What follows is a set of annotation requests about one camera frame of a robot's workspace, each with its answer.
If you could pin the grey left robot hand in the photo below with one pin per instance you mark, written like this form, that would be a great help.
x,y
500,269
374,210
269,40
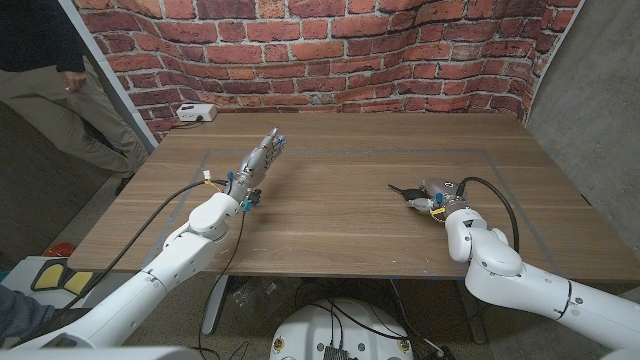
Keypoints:
x,y
255,164

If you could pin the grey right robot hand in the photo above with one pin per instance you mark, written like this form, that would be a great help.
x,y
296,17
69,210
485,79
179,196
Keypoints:
x,y
442,192

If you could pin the black rubber air blower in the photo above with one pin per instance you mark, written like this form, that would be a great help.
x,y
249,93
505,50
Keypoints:
x,y
411,193

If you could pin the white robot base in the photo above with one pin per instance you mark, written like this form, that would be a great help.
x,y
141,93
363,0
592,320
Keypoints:
x,y
310,330

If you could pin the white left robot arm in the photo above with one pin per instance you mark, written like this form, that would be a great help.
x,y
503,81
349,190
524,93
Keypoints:
x,y
150,285

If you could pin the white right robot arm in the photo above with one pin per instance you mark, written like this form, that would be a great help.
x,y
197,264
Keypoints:
x,y
500,280

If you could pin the white power strip box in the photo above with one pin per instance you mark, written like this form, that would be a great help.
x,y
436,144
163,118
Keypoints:
x,y
196,112

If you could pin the grey table leg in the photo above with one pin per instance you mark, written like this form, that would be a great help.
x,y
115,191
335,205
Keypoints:
x,y
472,315
216,305

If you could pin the red brick printed backdrop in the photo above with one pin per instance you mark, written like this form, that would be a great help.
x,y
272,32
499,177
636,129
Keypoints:
x,y
325,55

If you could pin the clear plastic bag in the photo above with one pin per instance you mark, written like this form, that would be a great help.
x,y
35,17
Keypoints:
x,y
255,297

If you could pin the red round object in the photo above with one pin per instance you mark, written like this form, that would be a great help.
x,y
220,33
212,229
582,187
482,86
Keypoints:
x,y
59,249

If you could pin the standing person in khaki trousers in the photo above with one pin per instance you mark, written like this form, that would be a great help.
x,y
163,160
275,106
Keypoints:
x,y
50,100

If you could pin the white board with yellow patches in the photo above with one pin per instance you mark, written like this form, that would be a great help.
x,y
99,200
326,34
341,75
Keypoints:
x,y
20,275

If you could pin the seated person in blue jeans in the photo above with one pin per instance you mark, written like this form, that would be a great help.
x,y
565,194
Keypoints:
x,y
20,315

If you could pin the white backdrop frame bar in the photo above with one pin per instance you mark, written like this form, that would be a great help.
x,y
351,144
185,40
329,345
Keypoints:
x,y
115,85

